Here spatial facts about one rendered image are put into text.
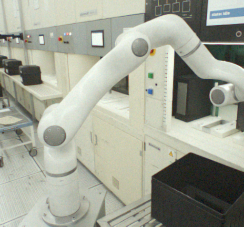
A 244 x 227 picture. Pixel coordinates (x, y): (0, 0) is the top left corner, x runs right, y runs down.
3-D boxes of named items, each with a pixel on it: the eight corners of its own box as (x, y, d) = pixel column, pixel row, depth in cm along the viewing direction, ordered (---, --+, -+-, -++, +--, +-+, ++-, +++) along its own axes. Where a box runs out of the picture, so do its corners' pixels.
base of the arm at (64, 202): (31, 223, 87) (25, 180, 82) (54, 191, 105) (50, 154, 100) (79, 229, 84) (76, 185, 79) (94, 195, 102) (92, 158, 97)
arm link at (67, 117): (59, 140, 91) (56, 160, 76) (34, 121, 87) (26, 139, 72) (148, 47, 88) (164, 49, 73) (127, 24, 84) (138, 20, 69)
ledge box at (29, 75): (19, 83, 346) (16, 65, 339) (38, 81, 360) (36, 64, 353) (22, 86, 322) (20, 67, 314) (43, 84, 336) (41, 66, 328)
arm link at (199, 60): (219, 26, 79) (264, 86, 88) (184, 44, 92) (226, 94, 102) (211, 44, 75) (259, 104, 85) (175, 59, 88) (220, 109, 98)
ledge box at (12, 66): (5, 74, 439) (2, 60, 432) (20, 72, 455) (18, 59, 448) (8, 76, 416) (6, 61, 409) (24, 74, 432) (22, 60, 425)
